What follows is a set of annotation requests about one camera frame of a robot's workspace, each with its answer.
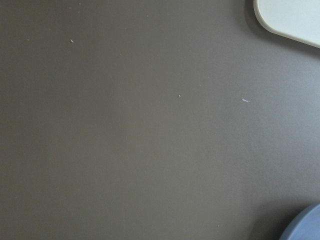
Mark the blue round plate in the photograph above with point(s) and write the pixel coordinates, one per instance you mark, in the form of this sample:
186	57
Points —
305	226

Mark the cream plastic tray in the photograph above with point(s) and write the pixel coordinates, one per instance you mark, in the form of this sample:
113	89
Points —
298	20

